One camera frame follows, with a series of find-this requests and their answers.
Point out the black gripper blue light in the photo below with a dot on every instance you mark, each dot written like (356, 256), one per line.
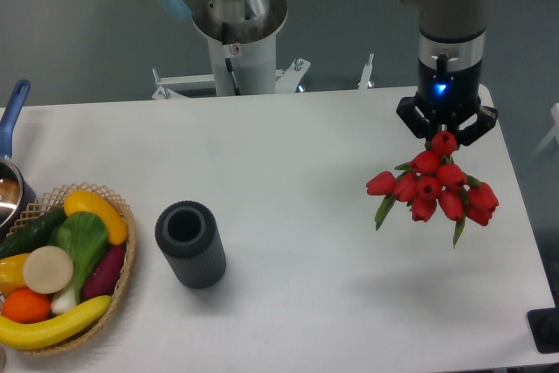
(447, 99)

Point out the red tulip bouquet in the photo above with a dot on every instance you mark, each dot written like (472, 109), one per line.
(433, 180)

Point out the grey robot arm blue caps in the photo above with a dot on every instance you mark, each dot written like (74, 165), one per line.
(241, 36)

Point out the black device at table edge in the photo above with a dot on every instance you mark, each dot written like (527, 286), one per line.
(544, 328)

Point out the dark grey ribbed vase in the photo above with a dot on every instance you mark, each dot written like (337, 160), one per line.
(187, 234)

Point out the green bok choy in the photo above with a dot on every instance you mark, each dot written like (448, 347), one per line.
(83, 236)

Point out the purple sweet potato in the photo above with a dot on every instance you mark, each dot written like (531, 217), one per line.
(103, 279)

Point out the woven wicker basket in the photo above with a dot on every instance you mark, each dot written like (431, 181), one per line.
(54, 200)

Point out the green cucumber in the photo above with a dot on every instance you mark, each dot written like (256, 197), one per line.
(32, 235)

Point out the beige round disc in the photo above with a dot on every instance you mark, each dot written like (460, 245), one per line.
(47, 270)

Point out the yellow bell pepper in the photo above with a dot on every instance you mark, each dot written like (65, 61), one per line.
(11, 273)

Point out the orange fruit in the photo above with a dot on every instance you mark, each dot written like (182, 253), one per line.
(26, 306)

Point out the yellow banana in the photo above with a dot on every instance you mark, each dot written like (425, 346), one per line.
(55, 330)

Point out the white metal base frame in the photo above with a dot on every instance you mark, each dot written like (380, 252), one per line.
(288, 80)

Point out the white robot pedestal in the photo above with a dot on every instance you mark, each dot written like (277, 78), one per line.
(243, 69)

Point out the blue handled saucepan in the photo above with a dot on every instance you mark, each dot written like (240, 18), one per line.
(16, 193)

